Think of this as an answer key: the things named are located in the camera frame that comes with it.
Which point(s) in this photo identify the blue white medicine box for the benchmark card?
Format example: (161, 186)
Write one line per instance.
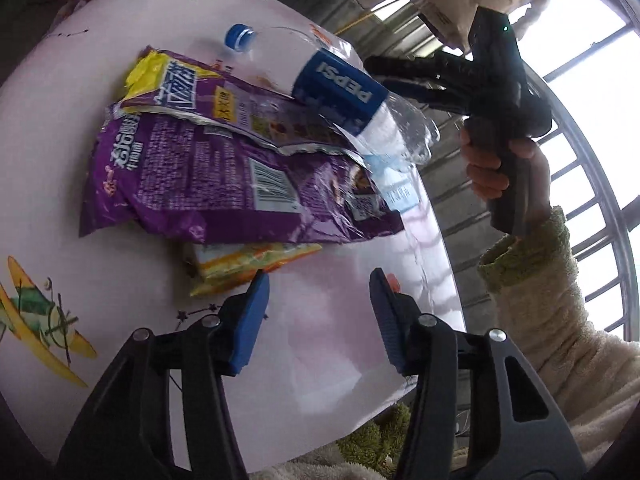
(398, 186)

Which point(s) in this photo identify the yellow orange snack wrapper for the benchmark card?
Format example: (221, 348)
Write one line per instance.
(215, 269)

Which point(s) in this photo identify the person's right hand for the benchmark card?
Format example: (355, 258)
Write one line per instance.
(489, 182)

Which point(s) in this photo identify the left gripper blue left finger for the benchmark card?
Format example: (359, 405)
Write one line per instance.
(249, 315)

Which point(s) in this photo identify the fleece sleeved right forearm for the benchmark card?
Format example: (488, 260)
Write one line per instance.
(593, 376)

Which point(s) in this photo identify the purple yellow torn wrapper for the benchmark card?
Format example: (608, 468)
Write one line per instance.
(165, 82)

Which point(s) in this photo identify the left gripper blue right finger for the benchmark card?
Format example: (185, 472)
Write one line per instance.
(384, 305)

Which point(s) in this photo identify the yellow broom handle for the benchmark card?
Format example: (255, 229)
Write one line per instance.
(363, 17)

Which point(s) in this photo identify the crushed Pepsi plastic bottle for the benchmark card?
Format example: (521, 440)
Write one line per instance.
(381, 126)

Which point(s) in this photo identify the purple snack bag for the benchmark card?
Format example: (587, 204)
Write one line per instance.
(209, 185)

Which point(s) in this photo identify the metal balcony railing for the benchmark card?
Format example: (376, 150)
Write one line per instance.
(570, 57)

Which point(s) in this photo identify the white green fleece robe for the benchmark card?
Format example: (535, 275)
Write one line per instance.
(370, 452)

